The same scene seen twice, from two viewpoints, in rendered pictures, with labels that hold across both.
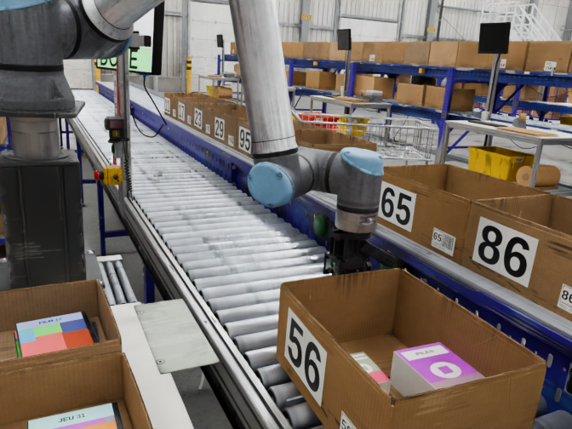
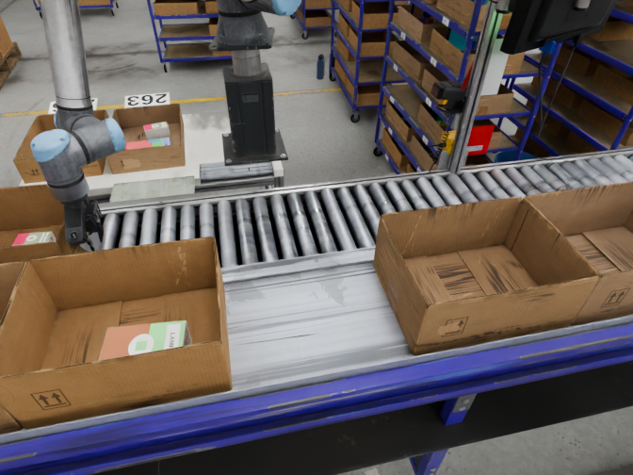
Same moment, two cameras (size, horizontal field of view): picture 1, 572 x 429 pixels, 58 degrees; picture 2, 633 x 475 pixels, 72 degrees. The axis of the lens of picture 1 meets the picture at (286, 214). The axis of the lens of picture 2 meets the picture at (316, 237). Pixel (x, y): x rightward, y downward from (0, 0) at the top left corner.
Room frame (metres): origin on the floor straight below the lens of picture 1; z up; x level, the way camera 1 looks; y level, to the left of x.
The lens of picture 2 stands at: (1.93, -0.92, 1.70)
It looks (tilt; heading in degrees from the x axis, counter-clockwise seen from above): 41 degrees down; 104
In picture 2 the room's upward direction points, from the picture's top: 1 degrees clockwise
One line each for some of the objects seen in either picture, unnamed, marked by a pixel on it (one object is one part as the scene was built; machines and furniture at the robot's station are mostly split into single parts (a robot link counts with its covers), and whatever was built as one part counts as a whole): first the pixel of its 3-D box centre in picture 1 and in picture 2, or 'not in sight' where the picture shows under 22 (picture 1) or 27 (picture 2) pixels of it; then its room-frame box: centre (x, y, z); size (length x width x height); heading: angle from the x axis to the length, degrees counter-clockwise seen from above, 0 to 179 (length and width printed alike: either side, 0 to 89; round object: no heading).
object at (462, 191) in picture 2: (190, 197); (480, 215); (2.21, 0.43, 0.72); 0.52 x 0.05 x 0.05; 117
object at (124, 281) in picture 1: (124, 282); (236, 174); (1.27, 0.42, 0.74); 0.28 x 0.02 x 0.02; 26
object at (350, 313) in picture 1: (391, 359); (10, 237); (0.82, -0.21, 0.83); 0.39 x 0.29 x 0.17; 24
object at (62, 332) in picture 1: (58, 341); (147, 149); (0.88, 0.43, 0.79); 0.19 x 0.14 x 0.02; 32
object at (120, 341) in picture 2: not in sight; (147, 355); (1.48, -0.51, 0.92); 0.16 x 0.11 x 0.07; 22
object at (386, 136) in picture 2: not in sight; (412, 145); (1.92, 1.86, 0.19); 0.40 x 0.30 x 0.10; 115
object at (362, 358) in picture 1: (363, 378); (35, 243); (0.84, -0.16, 0.78); 0.10 x 0.06 x 0.05; 22
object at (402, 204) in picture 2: (208, 214); (413, 223); (1.98, 0.32, 0.72); 0.52 x 0.05 x 0.05; 117
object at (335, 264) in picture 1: (350, 254); (80, 209); (1.05, -0.15, 0.94); 0.09 x 0.08 x 0.12; 117
